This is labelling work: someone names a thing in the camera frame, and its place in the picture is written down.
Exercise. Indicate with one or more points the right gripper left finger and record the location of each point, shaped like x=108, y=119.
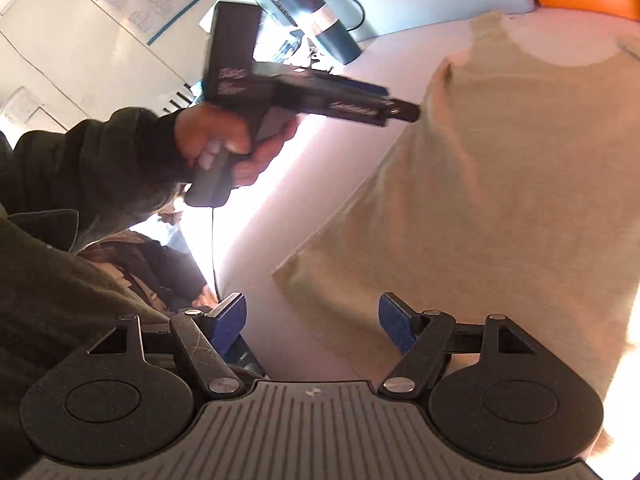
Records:
x=203, y=338

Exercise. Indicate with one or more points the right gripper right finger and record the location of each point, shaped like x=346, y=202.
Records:
x=422, y=339

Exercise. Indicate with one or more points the operator left hand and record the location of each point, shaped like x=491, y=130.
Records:
x=202, y=131

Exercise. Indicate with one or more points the operator left forearm dark sleeve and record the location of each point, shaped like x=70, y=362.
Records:
x=70, y=190

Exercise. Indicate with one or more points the dark teal thermos bottle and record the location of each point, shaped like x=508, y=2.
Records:
x=316, y=19

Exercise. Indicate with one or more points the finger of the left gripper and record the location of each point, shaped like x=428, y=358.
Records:
x=365, y=108
x=335, y=85

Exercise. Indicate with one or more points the beige knit tank top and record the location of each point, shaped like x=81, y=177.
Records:
x=516, y=192

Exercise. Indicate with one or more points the seated person in jeans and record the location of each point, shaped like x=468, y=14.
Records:
x=154, y=262

